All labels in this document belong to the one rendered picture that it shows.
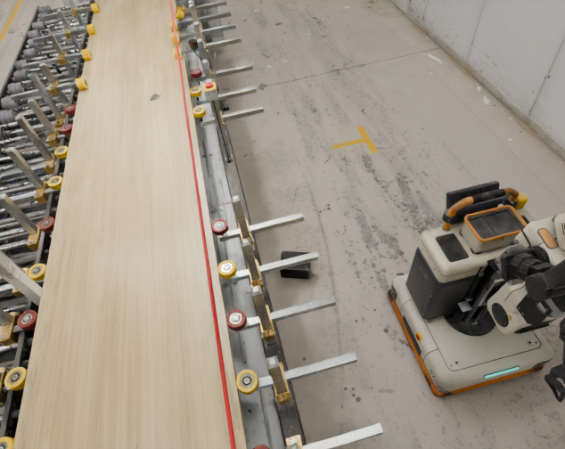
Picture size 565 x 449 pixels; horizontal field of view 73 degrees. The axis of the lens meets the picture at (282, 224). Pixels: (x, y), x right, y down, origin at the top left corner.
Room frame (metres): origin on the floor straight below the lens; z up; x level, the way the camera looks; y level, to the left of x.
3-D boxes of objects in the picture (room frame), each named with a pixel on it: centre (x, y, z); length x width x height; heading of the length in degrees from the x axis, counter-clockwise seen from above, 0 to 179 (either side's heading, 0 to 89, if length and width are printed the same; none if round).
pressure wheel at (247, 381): (0.46, 0.21, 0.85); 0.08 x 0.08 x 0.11
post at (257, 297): (0.68, 0.13, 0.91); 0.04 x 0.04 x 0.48; 7
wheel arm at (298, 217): (1.22, 0.11, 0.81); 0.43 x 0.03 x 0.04; 97
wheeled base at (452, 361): (0.85, -0.94, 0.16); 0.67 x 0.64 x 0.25; 6
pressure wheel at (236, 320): (0.70, 0.24, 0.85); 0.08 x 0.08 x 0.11
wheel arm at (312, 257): (0.98, 0.08, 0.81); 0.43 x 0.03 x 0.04; 97
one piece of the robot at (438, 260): (0.94, -0.93, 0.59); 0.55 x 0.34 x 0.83; 96
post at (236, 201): (1.17, 0.19, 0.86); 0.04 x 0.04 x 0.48; 7
